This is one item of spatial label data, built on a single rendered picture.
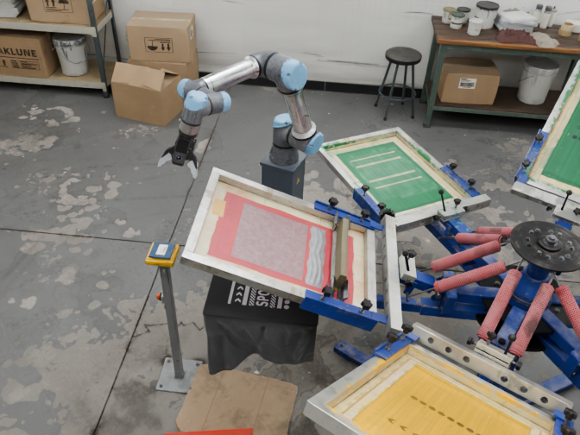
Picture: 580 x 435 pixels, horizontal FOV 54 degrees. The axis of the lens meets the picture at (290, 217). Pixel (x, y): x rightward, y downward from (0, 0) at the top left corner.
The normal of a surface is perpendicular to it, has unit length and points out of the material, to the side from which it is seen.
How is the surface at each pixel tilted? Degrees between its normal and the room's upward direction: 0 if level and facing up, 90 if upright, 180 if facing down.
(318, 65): 90
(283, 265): 19
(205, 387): 0
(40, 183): 0
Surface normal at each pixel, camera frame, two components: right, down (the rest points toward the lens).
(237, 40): -0.10, 0.63
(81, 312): 0.04, -0.77
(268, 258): 0.36, -0.70
